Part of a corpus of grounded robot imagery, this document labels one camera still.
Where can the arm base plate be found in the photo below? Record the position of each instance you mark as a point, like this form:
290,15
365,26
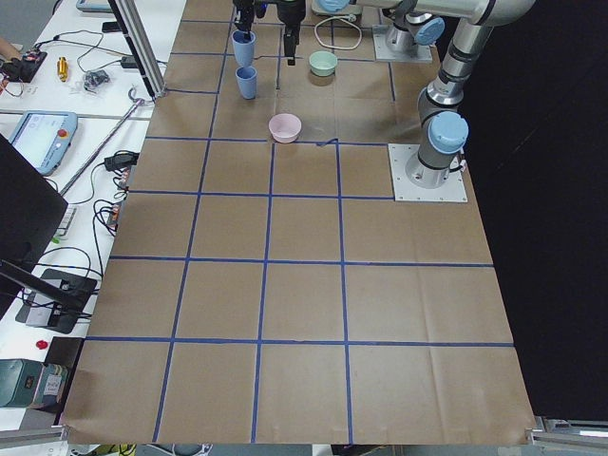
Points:
414,182
394,45

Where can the yellow cylinder tool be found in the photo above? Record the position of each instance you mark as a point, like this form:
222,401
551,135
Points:
62,69

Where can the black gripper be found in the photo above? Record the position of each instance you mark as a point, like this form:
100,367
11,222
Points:
243,10
288,11

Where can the blue cup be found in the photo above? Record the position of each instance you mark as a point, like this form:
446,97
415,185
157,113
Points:
247,82
244,47

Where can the black smartphone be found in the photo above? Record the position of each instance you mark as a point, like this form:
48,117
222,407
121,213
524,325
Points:
111,27

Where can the black power adapter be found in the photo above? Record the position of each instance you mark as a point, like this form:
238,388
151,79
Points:
121,160

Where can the green box device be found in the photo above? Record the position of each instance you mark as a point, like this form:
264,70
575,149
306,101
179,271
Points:
31,384

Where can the blue teach pendant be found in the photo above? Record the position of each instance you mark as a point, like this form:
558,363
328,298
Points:
43,137

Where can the black monitor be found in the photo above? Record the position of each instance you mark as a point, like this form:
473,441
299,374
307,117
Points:
31,210

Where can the cream toaster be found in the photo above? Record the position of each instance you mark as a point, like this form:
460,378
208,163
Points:
335,7

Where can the pink bowl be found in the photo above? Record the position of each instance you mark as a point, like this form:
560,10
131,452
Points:
285,127

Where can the mint green bowl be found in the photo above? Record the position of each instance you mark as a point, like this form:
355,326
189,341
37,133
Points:
322,63

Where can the aluminium frame post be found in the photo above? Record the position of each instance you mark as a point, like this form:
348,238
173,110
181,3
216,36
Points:
131,24

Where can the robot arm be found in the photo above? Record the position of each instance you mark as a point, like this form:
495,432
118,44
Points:
444,131
425,28

